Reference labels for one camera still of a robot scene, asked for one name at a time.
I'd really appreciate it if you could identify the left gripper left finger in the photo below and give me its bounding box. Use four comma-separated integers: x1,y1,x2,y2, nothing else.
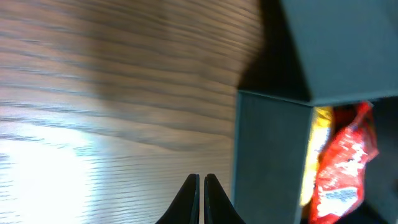
156,174,200,224

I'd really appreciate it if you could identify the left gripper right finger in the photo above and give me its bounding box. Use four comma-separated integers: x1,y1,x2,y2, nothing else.
204,174,245,224

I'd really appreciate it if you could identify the red snack bag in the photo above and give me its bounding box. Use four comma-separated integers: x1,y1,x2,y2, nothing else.
308,101,379,224

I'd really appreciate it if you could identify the yellow snack bag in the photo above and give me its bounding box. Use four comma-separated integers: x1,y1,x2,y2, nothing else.
300,106,333,207

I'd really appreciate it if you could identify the black cardboard gift box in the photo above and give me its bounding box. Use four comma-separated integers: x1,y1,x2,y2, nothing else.
232,0,397,223

